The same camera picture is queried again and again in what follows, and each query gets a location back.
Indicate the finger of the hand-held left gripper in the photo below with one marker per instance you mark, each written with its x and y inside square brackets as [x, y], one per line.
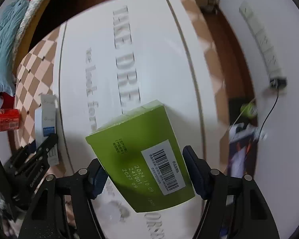
[36, 165]
[49, 141]

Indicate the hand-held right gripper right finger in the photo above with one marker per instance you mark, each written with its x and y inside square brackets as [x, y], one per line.
[194, 171]

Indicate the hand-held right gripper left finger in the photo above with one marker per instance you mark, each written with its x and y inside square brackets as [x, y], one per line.
[99, 182]

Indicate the long blue white box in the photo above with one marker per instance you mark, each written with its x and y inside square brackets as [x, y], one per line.
[46, 122]

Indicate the green cardboard box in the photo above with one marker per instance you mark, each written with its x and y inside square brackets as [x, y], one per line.
[139, 154]

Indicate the red drink can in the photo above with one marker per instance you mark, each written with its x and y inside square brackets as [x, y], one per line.
[6, 120]

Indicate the dark printed poster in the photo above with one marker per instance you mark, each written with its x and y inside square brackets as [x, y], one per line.
[241, 159]

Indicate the red bed sheet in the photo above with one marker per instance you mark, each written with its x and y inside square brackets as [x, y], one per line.
[7, 100]

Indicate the small white bottle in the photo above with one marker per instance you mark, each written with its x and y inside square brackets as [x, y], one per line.
[249, 131]

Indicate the green drink can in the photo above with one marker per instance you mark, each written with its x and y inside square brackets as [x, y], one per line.
[249, 109]

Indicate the light blue blanket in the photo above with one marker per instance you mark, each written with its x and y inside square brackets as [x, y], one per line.
[7, 42]

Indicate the table with checkered tablecloth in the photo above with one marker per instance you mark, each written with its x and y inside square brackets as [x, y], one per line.
[152, 67]

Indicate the black charger plug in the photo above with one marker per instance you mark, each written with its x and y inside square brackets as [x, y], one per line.
[277, 82]

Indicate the white patterned mattress cover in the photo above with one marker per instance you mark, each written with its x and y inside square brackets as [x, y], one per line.
[31, 11]

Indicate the wooden bed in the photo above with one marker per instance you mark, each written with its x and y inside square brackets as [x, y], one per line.
[42, 8]

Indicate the white wall socket strip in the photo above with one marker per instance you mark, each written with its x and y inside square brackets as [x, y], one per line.
[264, 42]

